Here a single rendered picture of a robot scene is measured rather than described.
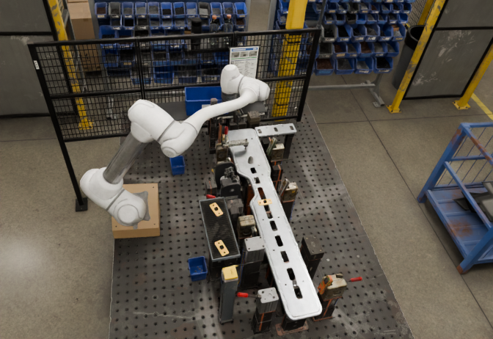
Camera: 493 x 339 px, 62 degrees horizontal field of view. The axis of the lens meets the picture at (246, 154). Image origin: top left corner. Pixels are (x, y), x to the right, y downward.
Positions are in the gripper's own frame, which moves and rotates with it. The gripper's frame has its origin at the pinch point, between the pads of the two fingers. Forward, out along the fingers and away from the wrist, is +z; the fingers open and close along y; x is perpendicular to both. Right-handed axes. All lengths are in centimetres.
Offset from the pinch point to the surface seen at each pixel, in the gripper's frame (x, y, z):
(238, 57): 54, 19, -13
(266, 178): -28.6, 20.3, 23.4
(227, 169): -32.4, -6.5, 5.8
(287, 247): -79, 17, 24
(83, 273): -11, -107, 123
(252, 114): 27.1, 25.2, 17.4
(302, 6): 58, 63, -47
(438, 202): -13, 196, 106
